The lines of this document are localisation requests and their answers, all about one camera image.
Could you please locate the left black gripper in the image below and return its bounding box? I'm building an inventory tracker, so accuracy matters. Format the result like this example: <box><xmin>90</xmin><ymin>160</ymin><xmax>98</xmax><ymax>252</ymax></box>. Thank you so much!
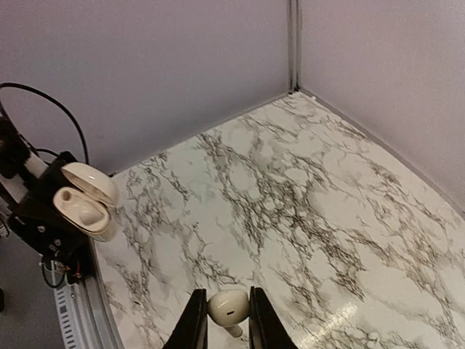
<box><xmin>8</xmin><ymin>151</ymin><xmax>91</xmax><ymax>269</ymax></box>

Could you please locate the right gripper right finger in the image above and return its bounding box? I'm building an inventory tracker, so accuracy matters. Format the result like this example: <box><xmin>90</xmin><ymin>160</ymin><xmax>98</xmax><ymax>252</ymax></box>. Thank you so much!
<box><xmin>248</xmin><ymin>286</ymin><xmax>298</xmax><ymax>349</ymax></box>

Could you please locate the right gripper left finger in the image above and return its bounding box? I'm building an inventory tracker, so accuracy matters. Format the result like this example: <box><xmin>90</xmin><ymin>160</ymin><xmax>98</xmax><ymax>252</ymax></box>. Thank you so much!
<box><xmin>163</xmin><ymin>289</ymin><xmax>208</xmax><ymax>349</ymax></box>

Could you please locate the white earbud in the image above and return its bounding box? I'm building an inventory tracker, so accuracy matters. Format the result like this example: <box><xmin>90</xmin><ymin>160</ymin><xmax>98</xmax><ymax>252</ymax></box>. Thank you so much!
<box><xmin>207</xmin><ymin>289</ymin><xmax>250</xmax><ymax>338</ymax></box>
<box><xmin>78</xmin><ymin>201</ymin><xmax>104</xmax><ymax>226</ymax></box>

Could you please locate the white earbud charging case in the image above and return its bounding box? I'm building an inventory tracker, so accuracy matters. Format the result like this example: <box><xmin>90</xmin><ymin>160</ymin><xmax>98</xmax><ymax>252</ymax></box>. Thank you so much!
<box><xmin>53</xmin><ymin>162</ymin><xmax>119</xmax><ymax>242</ymax></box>

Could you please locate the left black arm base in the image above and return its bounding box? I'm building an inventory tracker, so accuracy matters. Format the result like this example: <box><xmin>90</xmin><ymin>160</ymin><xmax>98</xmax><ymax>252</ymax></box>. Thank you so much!
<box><xmin>39</xmin><ymin>252</ymin><xmax>94</xmax><ymax>289</ymax></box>

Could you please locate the front aluminium rail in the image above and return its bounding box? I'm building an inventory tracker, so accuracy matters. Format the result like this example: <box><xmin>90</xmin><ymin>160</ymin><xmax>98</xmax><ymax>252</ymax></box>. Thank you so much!
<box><xmin>54</xmin><ymin>242</ymin><xmax>123</xmax><ymax>348</ymax></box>

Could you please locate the left aluminium corner post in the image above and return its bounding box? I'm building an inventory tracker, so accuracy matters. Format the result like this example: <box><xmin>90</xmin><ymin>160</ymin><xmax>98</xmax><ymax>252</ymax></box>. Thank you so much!
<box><xmin>287</xmin><ymin>0</ymin><xmax>302</xmax><ymax>93</ymax></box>

